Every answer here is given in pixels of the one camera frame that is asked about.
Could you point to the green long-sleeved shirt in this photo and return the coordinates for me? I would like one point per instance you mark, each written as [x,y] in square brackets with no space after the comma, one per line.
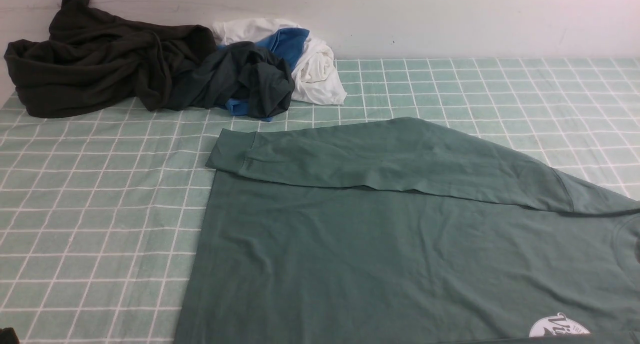
[406,232]

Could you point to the dark green crumpled shirt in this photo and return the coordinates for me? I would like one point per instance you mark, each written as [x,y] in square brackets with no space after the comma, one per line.
[240,71]

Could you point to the white crumpled garment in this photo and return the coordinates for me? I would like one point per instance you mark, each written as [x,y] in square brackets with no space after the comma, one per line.
[315,75]

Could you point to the green checkered tablecloth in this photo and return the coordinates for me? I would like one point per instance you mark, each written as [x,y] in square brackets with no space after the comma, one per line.
[100,213]

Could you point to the dark brown crumpled garment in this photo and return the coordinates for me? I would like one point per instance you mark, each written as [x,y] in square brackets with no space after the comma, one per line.
[94,60]

